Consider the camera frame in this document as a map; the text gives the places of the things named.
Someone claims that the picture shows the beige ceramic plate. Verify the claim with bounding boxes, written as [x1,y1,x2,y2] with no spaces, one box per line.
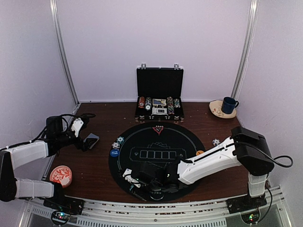
[209,100,237,119]

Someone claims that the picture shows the red white round coaster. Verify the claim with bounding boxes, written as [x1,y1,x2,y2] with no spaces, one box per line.
[49,166,72,188]

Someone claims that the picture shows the white blue chips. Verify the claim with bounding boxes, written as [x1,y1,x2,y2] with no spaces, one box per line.
[112,142,120,149]

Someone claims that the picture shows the blue playing card deck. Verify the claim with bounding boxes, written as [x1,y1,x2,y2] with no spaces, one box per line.
[84,133,99,149]

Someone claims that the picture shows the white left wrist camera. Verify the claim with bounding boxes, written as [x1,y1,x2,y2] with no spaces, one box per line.
[71,118,84,138]

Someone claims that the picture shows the white card box in case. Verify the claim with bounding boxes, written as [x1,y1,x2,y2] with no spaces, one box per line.
[152,107,168,115]

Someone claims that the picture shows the red chip row in case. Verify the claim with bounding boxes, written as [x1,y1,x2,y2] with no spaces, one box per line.
[138,96,145,108]

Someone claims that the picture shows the purple green chip row in case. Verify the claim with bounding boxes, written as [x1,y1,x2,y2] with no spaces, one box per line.
[174,98,180,108]

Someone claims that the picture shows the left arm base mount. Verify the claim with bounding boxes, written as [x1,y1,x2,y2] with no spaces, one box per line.
[43,197,85,226]

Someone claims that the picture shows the blue small blind button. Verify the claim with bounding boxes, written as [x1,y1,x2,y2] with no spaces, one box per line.
[109,149,120,157]

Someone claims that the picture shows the aluminium frame post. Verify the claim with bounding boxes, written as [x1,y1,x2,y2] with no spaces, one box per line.
[50,0,79,105]
[231,0,260,99]

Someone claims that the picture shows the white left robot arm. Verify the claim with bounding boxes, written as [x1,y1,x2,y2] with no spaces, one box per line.
[0,113,99,210]

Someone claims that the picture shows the left aluminium frame post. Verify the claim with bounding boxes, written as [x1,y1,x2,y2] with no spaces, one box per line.
[50,0,79,105]

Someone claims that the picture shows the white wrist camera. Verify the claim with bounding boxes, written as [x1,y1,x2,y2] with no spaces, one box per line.
[123,168,141,188]
[71,118,84,138]

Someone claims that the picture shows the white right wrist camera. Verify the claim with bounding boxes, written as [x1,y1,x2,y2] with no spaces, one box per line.
[123,168,141,188]

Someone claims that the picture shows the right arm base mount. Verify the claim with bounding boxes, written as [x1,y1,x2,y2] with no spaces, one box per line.
[226,195,272,225]

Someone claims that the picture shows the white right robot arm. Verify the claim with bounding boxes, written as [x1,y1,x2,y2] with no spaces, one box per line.
[123,126,274,209]

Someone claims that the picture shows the clear round dealer button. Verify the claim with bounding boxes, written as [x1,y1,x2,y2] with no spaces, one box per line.
[150,192,165,201]

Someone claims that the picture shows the dark blue mug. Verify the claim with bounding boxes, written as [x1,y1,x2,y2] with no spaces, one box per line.
[221,97,239,114]

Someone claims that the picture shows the round black poker mat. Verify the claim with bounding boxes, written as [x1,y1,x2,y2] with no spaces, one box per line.
[108,122,205,203]

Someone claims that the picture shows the orange big blind button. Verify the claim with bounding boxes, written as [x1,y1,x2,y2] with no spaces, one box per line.
[196,150,204,156]

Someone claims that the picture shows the right aluminium frame post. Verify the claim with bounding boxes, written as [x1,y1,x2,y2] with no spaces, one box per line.
[231,0,260,99]

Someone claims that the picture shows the multicolour chip row in case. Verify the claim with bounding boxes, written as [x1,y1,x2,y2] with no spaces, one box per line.
[167,96,174,115]

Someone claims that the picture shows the green chips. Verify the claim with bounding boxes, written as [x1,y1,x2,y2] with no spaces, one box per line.
[116,136,125,144]

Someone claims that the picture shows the front aluminium rail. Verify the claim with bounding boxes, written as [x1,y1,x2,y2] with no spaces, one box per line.
[18,185,289,227]

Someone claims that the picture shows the red triangle all-in marker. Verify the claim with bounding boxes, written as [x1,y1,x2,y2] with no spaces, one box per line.
[152,126,164,135]

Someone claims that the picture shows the white blue chip stack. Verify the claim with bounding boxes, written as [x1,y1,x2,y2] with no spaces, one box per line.
[212,139,221,146]

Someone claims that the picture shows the black poker chip case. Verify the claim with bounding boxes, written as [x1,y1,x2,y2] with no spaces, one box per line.
[134,63,185,122]

